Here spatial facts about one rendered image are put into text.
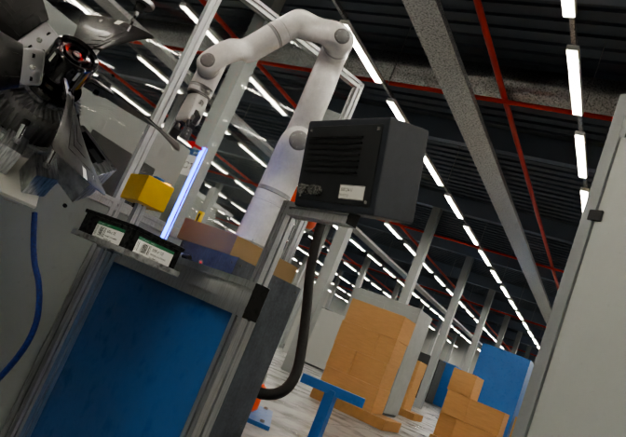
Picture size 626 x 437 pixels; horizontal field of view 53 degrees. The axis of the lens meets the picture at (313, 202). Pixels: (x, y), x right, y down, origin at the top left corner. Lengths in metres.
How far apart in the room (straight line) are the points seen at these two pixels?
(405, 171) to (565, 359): 1.47
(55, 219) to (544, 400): 1.91
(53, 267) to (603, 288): 2.03
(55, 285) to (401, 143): 1.64
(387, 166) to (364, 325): 8.43
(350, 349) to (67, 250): 7.38
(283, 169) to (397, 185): 0.89
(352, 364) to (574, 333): 7.17
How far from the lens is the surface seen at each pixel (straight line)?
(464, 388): 10.47
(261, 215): 2.02
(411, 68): 10.77
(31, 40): 1.79
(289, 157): 2.02
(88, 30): 1.97
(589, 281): 2.59
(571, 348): 2.53
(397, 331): 9.36
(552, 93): 10.07
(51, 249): 2.49
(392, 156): 1.18
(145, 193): 2.05
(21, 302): 2.50
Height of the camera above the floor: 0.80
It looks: 11 degrees up
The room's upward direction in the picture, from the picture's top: 23 degrees clockwise
